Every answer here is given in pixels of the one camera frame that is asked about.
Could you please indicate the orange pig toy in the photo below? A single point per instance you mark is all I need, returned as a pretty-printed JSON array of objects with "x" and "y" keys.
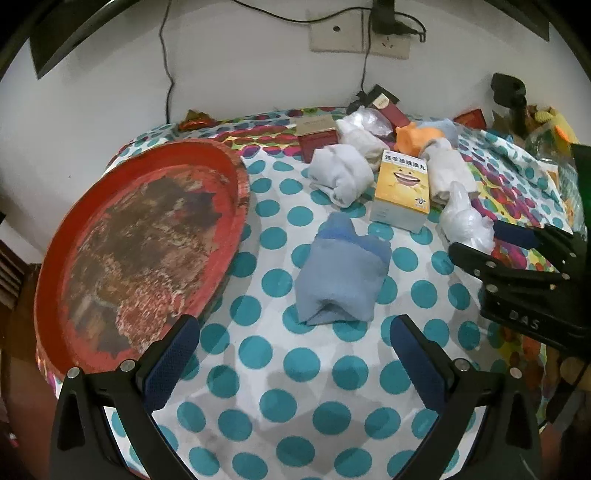
[{"x": 415, "y": 138}]

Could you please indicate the yellow medicine box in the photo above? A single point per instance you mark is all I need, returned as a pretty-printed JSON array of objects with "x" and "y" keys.
[{"x": 399, "y": 184}]

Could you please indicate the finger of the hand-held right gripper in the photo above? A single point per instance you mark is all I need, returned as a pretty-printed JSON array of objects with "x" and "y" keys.
[
  {"x": 515, "y": 235},
  {"x": 489, "y": 272}
]

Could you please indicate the clear plastic bag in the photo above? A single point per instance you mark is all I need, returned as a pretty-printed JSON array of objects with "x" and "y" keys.
[{"x": 545, "y": 152}]

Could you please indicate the black power adapter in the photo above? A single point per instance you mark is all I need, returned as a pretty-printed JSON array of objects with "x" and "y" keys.
[{"x": 383, "y": 18}]

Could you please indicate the white knotted plastic bag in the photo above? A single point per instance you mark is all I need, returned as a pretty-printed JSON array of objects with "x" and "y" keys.
[{"x": 464, "y": 217}]

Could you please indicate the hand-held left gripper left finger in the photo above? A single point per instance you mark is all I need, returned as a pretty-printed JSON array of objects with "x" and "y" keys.
[{"x": 168, "y": 364}]

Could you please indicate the yellow toy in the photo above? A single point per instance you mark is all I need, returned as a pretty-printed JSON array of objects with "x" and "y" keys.
[{"x": 561, "y": 124}]

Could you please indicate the blue sock bundle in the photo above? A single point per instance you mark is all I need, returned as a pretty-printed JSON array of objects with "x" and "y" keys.
[{"x": 337, "y": 277}]

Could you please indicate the light blue sock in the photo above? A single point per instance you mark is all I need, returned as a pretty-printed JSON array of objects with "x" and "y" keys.
[{"x": 447, "y": 129}]

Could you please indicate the dark red cigarette box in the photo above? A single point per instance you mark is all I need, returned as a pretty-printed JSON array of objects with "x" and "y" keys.
[{"x": 392, "y": 110}]

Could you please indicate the red snack wrapper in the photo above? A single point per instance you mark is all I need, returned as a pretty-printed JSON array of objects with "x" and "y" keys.
[{"x": 196, "y": 121}]

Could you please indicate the red round tray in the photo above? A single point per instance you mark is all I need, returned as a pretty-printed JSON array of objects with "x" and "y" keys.
[{"x": 138, "y": 258}]

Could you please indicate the black packet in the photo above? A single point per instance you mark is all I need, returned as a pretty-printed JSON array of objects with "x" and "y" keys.
[{"x": 360, "y": 98}]

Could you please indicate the white wall socket plate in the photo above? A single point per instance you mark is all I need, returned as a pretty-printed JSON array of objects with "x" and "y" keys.
[{"x": 341, "y": 37}]

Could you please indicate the polka dot tablecloth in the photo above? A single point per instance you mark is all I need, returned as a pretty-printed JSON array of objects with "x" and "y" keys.
[{"x": 286, "y": 369}]

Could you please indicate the brown and red box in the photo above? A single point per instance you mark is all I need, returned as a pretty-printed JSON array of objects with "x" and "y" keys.
[{"x": 316, "y": 138}]

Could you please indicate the red packet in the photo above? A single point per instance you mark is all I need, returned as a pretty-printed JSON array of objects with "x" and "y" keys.
[{"x": 472, "y": 118}]

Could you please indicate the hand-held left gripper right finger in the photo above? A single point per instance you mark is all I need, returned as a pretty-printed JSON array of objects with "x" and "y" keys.
[{"x": 415, "y": 364}]

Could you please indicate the black plug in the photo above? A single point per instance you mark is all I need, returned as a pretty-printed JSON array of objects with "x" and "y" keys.
[{"x": 406, "y": 27}]

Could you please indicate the black stand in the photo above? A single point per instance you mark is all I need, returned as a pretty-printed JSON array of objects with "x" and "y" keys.
[{"x": 508, "y": 92}]

